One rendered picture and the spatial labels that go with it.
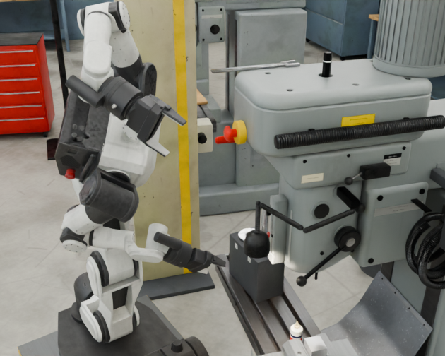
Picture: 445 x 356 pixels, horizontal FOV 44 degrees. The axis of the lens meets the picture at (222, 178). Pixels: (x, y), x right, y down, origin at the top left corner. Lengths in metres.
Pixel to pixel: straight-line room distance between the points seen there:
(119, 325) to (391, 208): 1.28
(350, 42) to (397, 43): 7.44
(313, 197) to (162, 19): 1.82
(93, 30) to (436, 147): 0.96
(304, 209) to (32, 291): 2.66
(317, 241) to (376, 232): 0.17
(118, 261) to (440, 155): 1.20
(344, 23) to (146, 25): 6.00
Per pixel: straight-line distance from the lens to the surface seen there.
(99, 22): 1.55
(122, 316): 2.38
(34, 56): 5.87
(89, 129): 1.69
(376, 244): 1.63
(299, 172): 1.39
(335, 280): 3.85
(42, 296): 3.83
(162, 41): 3.10
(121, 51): 1.72
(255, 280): 2.09
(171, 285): 3.70
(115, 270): 2.15
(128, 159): 1.68
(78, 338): 2.61
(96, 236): 1.88
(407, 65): 1.49
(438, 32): 1.49
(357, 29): 8.93
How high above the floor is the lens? 2.30
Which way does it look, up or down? 27 degrees down
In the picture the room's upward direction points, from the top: straight up
